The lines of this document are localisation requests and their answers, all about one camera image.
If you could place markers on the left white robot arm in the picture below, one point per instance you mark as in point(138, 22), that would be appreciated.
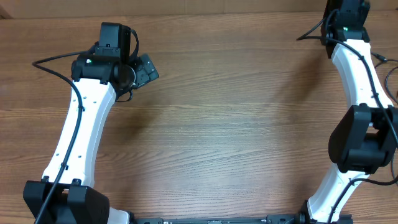
point(101, 76)

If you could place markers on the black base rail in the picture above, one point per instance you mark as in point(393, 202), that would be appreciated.
point(236, 217)

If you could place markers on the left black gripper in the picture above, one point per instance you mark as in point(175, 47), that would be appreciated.
point(143, 76)

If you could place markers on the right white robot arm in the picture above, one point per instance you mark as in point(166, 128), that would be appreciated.
point(366, 137)

